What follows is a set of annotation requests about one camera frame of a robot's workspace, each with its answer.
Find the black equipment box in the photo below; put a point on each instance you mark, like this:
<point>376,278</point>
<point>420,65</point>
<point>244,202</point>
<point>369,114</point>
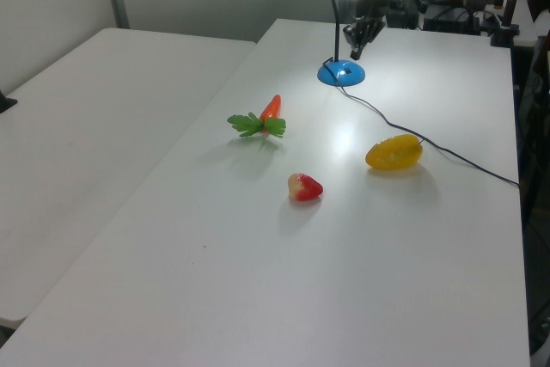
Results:
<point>449,19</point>

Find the blue desk lamp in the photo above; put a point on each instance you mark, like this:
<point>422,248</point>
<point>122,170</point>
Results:
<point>342,72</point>

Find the yellow toy starfruit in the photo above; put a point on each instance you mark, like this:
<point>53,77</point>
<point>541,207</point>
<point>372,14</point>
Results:
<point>394,153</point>

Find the white side table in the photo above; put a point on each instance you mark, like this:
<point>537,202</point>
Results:
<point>77,148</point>

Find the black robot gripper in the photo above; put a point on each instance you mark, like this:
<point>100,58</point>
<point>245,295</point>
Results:
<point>369,4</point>

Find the orange toy carrot green leaves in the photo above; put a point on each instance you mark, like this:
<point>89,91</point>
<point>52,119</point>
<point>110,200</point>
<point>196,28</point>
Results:
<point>264,120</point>

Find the red and cream toy strawberry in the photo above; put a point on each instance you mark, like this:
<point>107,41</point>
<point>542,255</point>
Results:
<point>304,187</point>

